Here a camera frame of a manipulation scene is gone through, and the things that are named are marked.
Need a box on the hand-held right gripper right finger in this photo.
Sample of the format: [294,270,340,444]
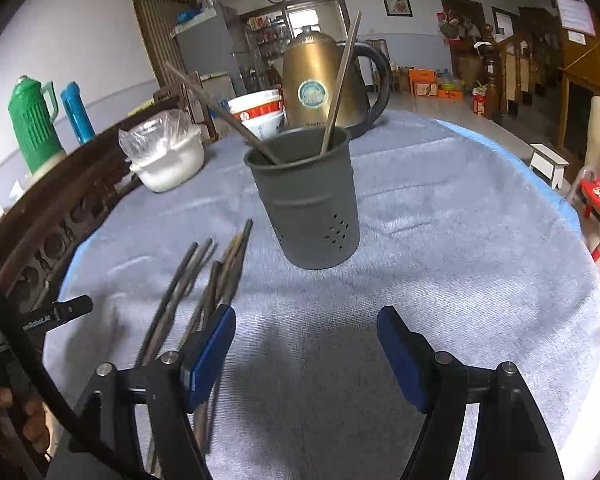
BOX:
[376,305,566,480]

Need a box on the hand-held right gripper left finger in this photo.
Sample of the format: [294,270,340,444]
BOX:
[67,304,238,480]

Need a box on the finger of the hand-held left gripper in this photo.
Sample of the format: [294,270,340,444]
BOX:
[22,294,94,336]

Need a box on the pile of dark chopsticks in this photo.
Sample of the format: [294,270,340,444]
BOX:
[132,217,255,476]

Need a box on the grey metal utensil holder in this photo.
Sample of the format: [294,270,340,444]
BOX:
[243,127,362,270]

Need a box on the dark wooden chopstick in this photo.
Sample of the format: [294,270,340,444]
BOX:
[164,61,283,166]

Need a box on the grey towel table cloth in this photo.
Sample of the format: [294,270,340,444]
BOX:
[42,110,600,480]

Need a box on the white ceramic pot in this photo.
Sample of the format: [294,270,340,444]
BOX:
[129,132,206,194]

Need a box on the green thermos flask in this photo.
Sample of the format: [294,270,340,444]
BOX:
[7,76,67,175]

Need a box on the blue thermos bottle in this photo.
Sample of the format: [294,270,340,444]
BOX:
[61,81,97,146]

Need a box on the clear plastic bag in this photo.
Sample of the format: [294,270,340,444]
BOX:
[118,109,202,167]

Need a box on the blue table cover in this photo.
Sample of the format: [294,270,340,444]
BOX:
[430,119,581,233]

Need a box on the white bowl red emblem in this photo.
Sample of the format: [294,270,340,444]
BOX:
[240,111,286,142]

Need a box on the small white stool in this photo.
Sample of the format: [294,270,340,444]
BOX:
[529,143,570,190]

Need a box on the red banded white bowl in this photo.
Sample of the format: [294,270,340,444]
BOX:
[227,89,285,121]

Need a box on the orange cardboard box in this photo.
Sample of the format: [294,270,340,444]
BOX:
[409,67,438,97]

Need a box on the grey refrigerator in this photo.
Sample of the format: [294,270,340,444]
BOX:
[174,5,251,102]

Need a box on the brown wooden door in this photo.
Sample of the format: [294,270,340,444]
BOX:
[128,0,198,92]

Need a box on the gold electric kettle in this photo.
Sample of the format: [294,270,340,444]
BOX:
[281,25,393,141]

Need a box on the wooden stair railing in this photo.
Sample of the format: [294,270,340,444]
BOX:
[480,22,537,117]

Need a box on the wooden chair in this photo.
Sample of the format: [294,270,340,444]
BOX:
[365,37,390,61]

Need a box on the shelf with bottles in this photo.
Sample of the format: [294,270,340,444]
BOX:
[245,15,287,86]

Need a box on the black cable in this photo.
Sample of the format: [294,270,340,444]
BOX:
[0,280,151,480]

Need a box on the pink wall calendar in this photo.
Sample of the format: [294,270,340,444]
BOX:
[554,0,597,37]

